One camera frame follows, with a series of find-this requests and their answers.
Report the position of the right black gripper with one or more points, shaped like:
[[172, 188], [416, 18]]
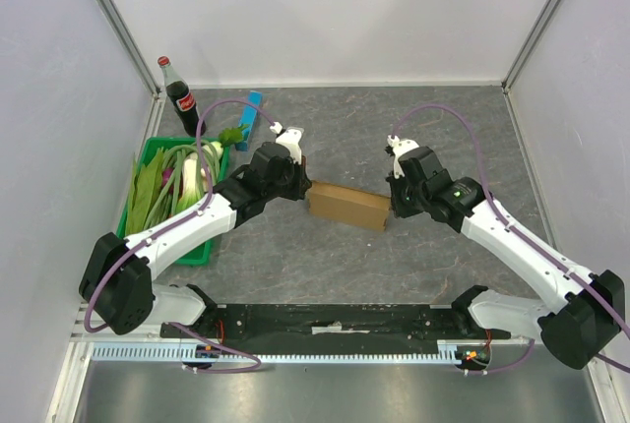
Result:
[[397, 197]]

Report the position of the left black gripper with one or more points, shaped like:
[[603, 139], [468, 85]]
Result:
[[303, 182]]

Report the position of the brown cardboard box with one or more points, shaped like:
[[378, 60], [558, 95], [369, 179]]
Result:
[[349, 206]]

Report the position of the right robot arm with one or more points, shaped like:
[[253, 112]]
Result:
[[576, 313]]

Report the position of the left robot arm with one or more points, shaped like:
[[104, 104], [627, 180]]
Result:
[[118, 283]]

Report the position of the white radish with leaves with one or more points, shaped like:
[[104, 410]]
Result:
[[227, 137]]

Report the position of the blue rectangular block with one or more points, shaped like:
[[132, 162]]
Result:
[[248, 118]]

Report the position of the green long beans bundle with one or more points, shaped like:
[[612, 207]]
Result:
[[174, 154]]

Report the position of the white green bok choy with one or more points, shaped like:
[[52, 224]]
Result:
[[193, 183]]

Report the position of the cola glass bottle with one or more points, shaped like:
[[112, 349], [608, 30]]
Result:
[[180, 95]]

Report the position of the purple eggplant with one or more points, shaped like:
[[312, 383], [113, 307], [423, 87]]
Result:
[[166, 175]]

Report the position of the green leafy vegetable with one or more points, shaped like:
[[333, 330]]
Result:
[[144, 189]]

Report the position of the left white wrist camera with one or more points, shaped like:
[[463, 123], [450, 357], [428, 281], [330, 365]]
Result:
[[289, 138]]

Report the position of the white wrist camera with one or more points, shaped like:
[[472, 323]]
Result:
[[396, 148], [289, 138]]

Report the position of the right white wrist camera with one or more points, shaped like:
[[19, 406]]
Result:
[[396, 148]]

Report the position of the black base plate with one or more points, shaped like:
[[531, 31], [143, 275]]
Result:
[[337, 328]]

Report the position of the blue slotted cable duct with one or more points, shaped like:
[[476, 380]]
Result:
[[189, 351]]

